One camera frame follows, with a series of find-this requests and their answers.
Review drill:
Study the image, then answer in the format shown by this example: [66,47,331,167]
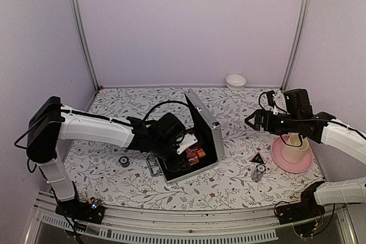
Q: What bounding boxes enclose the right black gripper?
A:
[245,109,301,136]

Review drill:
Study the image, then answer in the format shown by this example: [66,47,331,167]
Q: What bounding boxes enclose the red card deck box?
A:
[185,145,206,166]

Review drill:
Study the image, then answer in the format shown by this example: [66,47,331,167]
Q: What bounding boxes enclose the aluminium poker case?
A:
[146,89,225,185]

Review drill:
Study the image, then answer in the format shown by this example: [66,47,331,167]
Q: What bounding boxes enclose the clear poker chip tube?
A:
[251,164,266,183]

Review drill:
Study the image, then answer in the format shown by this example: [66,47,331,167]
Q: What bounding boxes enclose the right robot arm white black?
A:
[245,89,365,219]

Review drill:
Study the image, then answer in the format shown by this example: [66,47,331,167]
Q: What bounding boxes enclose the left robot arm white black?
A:
[14,96,197,218]

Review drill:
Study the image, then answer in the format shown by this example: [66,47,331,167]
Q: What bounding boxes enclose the white bowl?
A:
[225,74,246,91]

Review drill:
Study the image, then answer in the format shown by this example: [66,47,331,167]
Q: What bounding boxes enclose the black red triangle piece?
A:
[250,153,265,165]

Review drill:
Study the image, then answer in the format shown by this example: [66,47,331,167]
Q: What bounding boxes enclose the black tape roll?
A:
[118,156,130,168]

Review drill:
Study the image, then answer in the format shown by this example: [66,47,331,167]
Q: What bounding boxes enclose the cream cup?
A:
[281,134,309,163]

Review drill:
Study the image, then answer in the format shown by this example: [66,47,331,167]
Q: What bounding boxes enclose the pink plate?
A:
[272,138,313,174]

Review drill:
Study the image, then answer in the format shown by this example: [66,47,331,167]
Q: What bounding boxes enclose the floral table mat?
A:
[65,88,323,211]

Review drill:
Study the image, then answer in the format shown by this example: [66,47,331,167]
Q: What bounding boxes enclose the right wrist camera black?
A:
[258,90,287,114]

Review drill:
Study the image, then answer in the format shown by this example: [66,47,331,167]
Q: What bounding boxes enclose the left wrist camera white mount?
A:
[177,134,198,155]

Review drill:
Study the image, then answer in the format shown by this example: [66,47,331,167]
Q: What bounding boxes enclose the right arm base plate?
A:
[273,181,325,225]

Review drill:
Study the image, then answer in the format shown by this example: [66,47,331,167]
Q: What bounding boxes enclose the right aluminium frame post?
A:
[280,0,311,91]

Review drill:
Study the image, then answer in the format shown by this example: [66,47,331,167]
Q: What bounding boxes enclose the aluminium frame post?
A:
[70,0,100,92]
[280,0,311,91]

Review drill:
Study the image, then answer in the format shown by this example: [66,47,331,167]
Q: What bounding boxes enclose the left aluminium frame post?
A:
[70,0,100,92]

